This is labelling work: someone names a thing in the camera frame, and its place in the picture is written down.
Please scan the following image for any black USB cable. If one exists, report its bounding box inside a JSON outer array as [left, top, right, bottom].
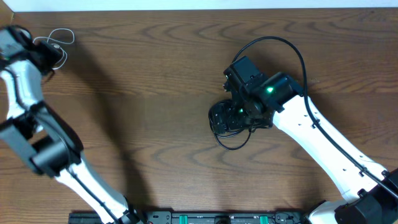
[[207, 99, 252, 151]]

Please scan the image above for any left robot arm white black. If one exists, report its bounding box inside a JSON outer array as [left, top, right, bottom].
[[1, 25, 147, 223]]

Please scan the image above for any white USB cable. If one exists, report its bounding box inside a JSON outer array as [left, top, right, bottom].
[[32, 28, 76, 70]]

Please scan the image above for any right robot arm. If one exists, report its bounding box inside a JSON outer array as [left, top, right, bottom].
[[210, 57, 397, 223]]

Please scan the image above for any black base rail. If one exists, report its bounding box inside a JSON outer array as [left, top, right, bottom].
[[68, 210, 308, 224]]

